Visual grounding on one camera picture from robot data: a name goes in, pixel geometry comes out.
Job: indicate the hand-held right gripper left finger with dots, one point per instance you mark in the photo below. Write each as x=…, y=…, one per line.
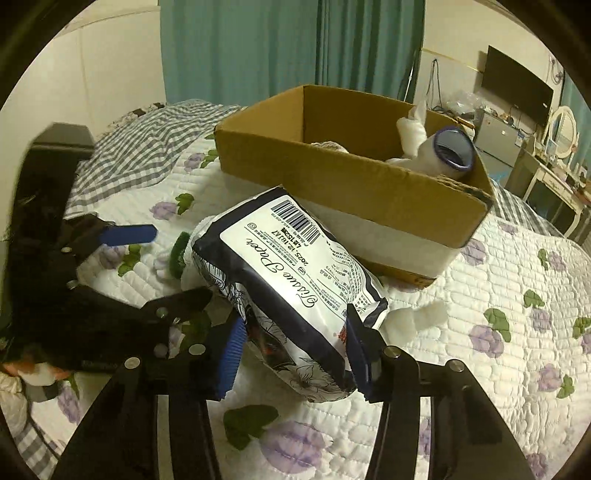
x=229, y=364

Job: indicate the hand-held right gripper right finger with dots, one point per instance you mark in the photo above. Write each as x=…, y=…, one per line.
x=359, y=355

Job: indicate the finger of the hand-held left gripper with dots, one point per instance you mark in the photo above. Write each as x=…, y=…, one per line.
x=180, y=300
x=129, y=234

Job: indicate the tissue paper pack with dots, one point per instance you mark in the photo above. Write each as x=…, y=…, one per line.
x=286, y=258

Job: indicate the cardboard box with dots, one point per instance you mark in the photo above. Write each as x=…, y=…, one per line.
x=351, y=194

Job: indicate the grey gingham blanket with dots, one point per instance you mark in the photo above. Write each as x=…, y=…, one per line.
x=134, y=147

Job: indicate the dark floral pillow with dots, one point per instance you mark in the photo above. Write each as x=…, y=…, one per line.
x=145, y=109

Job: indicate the white floral quilt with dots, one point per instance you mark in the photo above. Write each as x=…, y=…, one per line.
x=485, y=286

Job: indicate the white knitted cloth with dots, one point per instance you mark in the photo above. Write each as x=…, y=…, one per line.
x=330, y=146

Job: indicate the white cylinder with blue rim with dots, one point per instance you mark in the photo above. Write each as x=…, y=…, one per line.
x=436, y=159

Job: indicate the teal curtain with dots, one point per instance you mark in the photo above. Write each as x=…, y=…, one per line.
x=240, y=50

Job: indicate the silver mini fridge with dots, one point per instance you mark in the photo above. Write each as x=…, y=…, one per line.
x=498, y=138

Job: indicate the white dressing table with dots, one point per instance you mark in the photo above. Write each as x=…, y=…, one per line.
x=561, y=184

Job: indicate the clear plastic bag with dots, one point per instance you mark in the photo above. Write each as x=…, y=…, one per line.
x=461, y=100

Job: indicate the oval white mirror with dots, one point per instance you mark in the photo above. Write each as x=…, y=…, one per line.
x=563, y=131

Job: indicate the black television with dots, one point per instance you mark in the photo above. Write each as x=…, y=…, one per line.
x=517, y=87

